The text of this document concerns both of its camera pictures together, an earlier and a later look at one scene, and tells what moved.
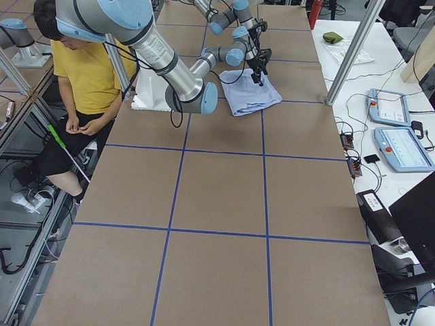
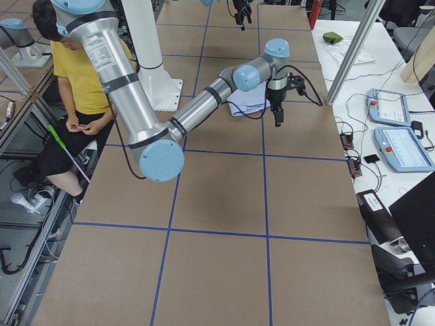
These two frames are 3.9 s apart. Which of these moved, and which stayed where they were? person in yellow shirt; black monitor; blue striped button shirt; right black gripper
Moved: right black gripper
Stayed: blue striped button shirt; black monitor; person in yellow shirt
